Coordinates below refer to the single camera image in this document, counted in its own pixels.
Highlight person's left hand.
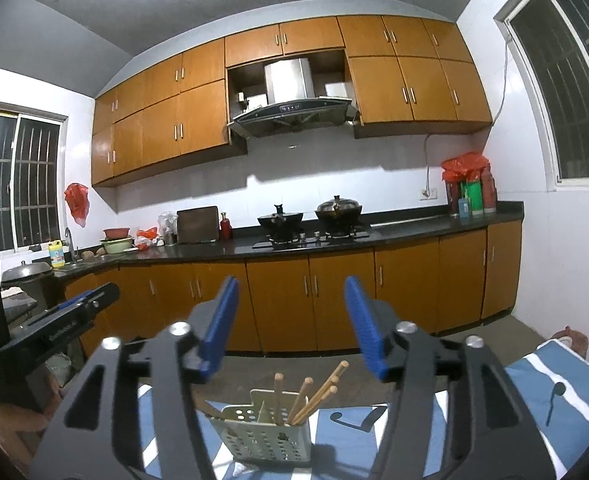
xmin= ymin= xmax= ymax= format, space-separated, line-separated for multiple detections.
xmin=0 ymin=403 xmax=50 ymax=477

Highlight wooden lower cabinets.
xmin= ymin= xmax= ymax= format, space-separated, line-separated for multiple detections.
xmin=63 ymin=220 xmax=523 ymax=354

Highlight wooden cabinets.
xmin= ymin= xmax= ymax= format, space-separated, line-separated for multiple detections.
xmin=63 ymin=220 xmax=523 ymax=354
xmin=90 ymin=14 xmax=492 ymax=186

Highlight grey pot lid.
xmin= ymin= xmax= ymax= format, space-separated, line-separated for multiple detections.
xmin=0 ymin=261 xmax=54 ymax=287

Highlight red bottle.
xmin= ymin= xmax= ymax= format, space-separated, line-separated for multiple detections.
xmin=220 ymin=212 xmax=232 ymax=240

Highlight black lidded wok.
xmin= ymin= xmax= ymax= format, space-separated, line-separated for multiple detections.
xmin=315 ymin=195 xmax=362 ymax=236

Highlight gas stove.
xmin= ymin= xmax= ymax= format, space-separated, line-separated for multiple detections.
xmin=252 ymin=230 xmax=371 ymax=250

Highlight dark wooden cutting board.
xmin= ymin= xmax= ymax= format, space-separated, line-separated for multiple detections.
xmin=177 ymin=206 xmax=220 ymax=244

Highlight clear bag jar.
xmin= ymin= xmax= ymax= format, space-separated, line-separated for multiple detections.
xmin=158 ymin=211 xmax=178 ymax=246

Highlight orange plastic bag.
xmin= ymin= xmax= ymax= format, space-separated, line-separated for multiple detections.
xmin=134 ymin=226 xmax=159 ymax=252

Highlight yellow detergent bottle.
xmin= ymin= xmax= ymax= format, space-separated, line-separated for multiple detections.
xmin=48 ymin=240 xmax=66 ymax=269

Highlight green perforated utensil holder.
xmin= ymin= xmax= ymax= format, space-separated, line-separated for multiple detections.
xmin=210 ymin=389 xmax=312 ymax=467

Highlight green basin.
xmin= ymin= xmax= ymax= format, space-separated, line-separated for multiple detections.
xmin=101 ymin=236 xmax=134 ymax=255

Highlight red basin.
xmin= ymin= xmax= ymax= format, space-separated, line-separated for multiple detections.
xmin=104 ymin=228 xmax=130 ymax=240

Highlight sink faucet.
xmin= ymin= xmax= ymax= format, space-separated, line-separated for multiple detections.
xmin=64 ymin=228 xmax=80 ymax=262

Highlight red bag of bottles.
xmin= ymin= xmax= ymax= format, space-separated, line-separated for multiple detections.
xmin=441 ymin=152 xmax=497 ymax=219

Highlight left barred window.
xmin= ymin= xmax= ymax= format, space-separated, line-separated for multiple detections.
xmin=0 ymin=110 xmax=61 ymax=252

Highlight barred window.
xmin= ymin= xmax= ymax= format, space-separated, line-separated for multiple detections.
xmin=0 ymin=110 xmax=61 ymax=252
xmin=496 ymin=0 xmax=589 ymax=188

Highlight steel range hood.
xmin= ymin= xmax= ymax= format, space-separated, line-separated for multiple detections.
xmin=227 ymin=50 xmax=360 ymax=139

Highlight blue white striped tablecloth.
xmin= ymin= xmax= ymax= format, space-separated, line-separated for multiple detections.
xmin=134 ymin=338 xmax=589 ymax=480

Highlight wooden upper cabinets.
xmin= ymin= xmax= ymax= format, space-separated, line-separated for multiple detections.
xmin=90 ymin=14 xmax=492 ymax=186

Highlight right barred window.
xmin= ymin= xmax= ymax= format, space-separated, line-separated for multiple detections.
xmin=496 ymin=0 xmax=589 ymax=188

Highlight black wok with handle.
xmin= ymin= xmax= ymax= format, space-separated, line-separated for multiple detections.
xmin=258 ymin=204 xmax=303 ymax=242

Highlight wall socket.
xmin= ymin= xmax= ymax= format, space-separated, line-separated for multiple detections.
xmin=421 ymin=188 xmax=438 ymax=200

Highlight red plastic bag on wall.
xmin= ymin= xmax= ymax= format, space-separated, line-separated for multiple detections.
xmin=64 ymin=183 xmax=89 ymax=228

